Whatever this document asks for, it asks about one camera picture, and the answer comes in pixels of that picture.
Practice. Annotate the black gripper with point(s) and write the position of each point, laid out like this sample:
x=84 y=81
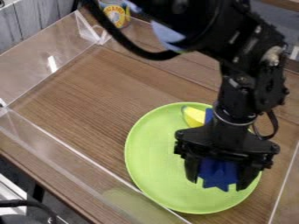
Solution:
x=229 y=144

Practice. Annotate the blue star-shaped block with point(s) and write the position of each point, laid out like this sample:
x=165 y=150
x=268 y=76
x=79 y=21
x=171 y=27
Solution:
x=217 y=173

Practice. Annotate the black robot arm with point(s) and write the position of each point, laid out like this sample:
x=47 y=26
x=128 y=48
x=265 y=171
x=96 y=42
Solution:
x=224 y=30

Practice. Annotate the green plate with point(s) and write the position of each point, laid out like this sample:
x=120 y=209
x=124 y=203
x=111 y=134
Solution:
x=156 y=168

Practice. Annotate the yellow banana-shaped sponge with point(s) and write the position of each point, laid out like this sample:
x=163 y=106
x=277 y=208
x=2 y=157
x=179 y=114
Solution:
x=192 y=116

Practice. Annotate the clear acrylic enclosure wall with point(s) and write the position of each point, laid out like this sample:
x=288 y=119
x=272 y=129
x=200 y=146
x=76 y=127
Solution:
x=75 y=92

